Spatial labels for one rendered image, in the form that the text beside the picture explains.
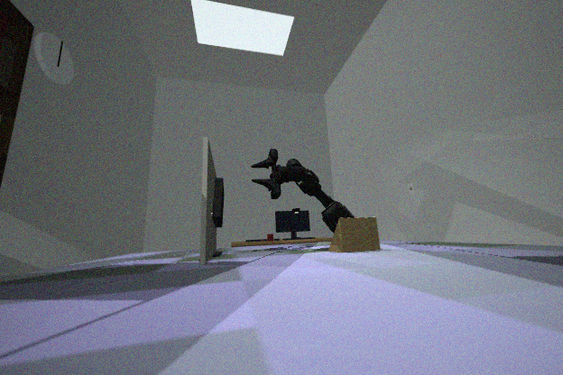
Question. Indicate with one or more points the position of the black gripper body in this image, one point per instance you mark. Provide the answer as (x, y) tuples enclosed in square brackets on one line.
[(280, 173)]

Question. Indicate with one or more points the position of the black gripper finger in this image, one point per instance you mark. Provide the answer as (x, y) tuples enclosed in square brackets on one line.
[(263, 164), (267, 182)]

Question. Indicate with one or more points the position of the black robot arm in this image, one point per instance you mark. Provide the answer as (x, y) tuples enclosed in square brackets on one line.
[(311, 186)]

